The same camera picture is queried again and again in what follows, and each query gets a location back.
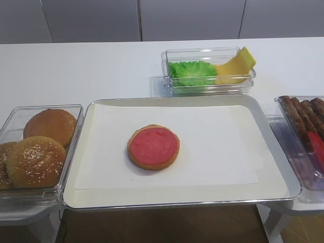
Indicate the sesame bun front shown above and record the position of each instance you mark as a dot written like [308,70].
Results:
[36,162]

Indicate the yellow cheese slice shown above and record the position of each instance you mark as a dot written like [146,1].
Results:
[236,70]

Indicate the green lettuce leaf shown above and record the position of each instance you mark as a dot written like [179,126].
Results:
[192,73]

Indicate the white metal tray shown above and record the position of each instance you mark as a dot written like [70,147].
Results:
[276,179]

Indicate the clear left bun container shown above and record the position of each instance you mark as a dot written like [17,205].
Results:
[12,131]

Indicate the sesame bun left edge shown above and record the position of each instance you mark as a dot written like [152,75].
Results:
[4,153]

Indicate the white paper sheet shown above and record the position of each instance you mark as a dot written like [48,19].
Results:
[212,151]

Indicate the clear lettuce cheese container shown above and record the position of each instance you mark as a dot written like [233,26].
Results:
[213,56]

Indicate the clear right patty container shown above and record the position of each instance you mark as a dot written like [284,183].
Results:
[303,163]

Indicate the plain brown bun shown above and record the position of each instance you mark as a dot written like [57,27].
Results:
[57,124]

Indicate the red tomato slices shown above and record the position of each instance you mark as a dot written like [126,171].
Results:
[317,145]

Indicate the bottom bun with red sauce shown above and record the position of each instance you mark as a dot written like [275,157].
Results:
[153,147]

